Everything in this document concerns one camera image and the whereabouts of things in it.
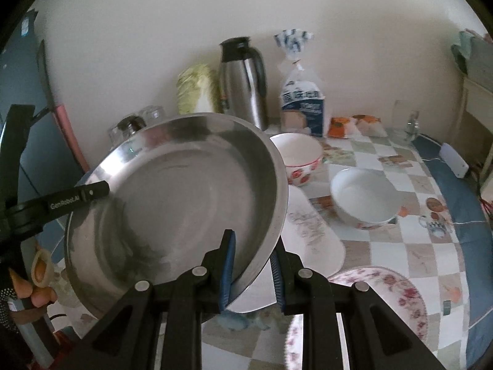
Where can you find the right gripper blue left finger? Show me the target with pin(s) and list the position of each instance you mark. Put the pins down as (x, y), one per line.
(227, 254)

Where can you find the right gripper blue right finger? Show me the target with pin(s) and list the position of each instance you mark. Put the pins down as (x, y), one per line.
(278, 282)

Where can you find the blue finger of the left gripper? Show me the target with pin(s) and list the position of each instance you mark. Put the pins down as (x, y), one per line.
(73, 200)

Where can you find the stainless steel round tray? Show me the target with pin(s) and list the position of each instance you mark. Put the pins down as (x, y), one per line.
(174, 188)

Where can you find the large white ceramic bowl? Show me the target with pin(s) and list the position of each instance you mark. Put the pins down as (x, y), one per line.
(364, 199)

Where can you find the strawberry pattern red-rim bowl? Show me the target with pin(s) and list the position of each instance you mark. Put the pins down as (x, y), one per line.
(301, 154)

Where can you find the round floral rim plate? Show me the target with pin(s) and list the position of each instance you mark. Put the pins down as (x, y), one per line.
(380, 322)

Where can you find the left hand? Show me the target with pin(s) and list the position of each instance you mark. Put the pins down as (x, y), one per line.
(14, 288)

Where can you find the square white ceramic plate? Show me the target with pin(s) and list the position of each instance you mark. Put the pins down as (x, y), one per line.
(306, 234)

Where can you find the orange snack packet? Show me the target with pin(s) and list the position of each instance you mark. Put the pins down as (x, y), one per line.
(342, 127)
(370, 126)

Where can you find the white tray with glasses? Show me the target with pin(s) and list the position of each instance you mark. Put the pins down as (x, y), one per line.
(152, 114)

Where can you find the checkered blue-edged tablecloth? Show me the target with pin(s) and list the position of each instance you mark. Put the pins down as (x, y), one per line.
(440, 242)

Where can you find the toast bread bag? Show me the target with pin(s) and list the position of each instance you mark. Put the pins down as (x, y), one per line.
(303, 105)

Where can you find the napa cabbage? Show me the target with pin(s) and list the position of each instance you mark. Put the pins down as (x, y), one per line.
(198, 90)

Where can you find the stainless steel thermos jug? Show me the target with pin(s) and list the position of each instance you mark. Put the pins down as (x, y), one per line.
(243, 82)

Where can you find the clear glass mug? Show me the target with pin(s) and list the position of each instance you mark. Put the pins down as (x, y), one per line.
(405, 122)

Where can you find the white power adapter box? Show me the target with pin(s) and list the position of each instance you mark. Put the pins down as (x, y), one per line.
(454, 160)

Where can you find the white shelf unit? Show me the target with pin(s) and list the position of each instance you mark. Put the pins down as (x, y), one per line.
(472, 130)

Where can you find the glass coffee pot black handle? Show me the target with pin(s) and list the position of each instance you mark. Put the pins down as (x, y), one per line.
(130, 125)

